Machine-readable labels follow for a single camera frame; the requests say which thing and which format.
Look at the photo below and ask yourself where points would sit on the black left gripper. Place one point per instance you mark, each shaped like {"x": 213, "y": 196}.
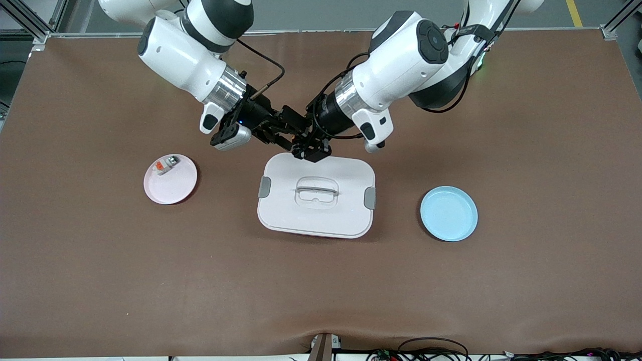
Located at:
{"x": 325, "y": 118}

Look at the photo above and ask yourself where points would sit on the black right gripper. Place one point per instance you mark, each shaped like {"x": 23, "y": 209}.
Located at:
{"x": 256, "y": 115}

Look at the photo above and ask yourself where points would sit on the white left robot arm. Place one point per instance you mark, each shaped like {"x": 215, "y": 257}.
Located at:
{"x": 401, "y": 65}

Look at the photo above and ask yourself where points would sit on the white lidded storage box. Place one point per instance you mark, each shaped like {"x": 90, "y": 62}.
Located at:
{"x": 316, "y": 210}

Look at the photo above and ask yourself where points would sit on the white circuit breaker orange lever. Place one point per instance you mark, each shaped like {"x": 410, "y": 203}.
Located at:
{"x": 165, "y": 165}

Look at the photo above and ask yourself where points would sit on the pink round plate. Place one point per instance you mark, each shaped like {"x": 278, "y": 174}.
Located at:
{"x": 170, "y": 185}

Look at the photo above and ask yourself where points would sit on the blue round plate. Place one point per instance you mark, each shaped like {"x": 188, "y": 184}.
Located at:
{"x": 449, "y": 214}

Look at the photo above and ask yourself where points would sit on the metal table edge bracket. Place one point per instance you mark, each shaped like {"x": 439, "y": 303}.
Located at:
{"x": 323, "y": 346}

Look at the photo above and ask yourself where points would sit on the aluminium frame profile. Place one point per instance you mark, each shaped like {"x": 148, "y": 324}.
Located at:
{"x": 619, "y": 20}
{"x": 30, "y": 22}

